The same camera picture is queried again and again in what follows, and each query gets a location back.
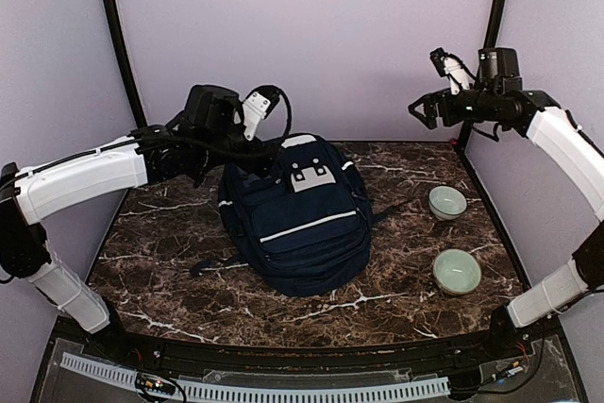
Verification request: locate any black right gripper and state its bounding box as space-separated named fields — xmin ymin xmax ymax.
xmin=410 ymin=88 xmax=501 ymax=129

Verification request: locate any left black frame post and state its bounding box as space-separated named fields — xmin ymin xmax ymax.
xmin=102 ymin=0 xmax=148 ymax=128

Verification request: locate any green ceramic bowl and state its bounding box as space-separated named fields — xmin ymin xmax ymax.
xmin=428 ymin=186 xmax=467 ymax=221
xmin=432 ymin=249 xmax=482 ymax=296

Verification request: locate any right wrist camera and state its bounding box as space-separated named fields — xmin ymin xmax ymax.
xmin=429 ymin=47 xmax=476 ymax=95

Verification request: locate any far green ceramic bowl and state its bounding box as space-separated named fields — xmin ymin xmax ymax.
xmin=428 ymin=186 xmax=467 ymax=221

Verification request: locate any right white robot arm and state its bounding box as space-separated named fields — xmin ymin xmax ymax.
xmin=409 ymin=47 xmax=603 ymax=360

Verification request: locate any right black frame post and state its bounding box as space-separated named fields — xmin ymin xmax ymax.
xmin=452 ymin=0 xmax=514 ymax=152

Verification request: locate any navy blue student backpack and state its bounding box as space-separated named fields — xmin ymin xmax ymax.
xmin=218 ymin=134 xmax=395 ymax=297

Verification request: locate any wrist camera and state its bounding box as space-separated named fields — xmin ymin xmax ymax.
xmin=242 ymin=85 xmax=280 ymax=142
xmin=429 ymin=47 xmax=476 ymax=95

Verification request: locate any black frame post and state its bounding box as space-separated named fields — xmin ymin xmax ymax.
xmin=452 ymin=0 xmax=514 ymax=152
xmin=102 ymin=0 xmax=148 ymax=128

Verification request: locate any white slotted cable duct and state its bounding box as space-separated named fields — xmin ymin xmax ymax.
xmin=59 ymin=353 xmax=451 ymax=402

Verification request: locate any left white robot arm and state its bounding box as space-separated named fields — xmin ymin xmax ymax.
xmin=1 ymin=85 xmax=289 ymax=361

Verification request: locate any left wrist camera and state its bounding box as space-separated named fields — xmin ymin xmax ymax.
xmin=242 ymin=85 xmax=280 ymax=142

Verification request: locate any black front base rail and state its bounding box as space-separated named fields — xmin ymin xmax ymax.
xmin=51 ymin=315 xmax=562 ymax=378

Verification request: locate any near green ceramic bowl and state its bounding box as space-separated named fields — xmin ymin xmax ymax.
xmin=432 ymin=249 xmax=482 ymax=296

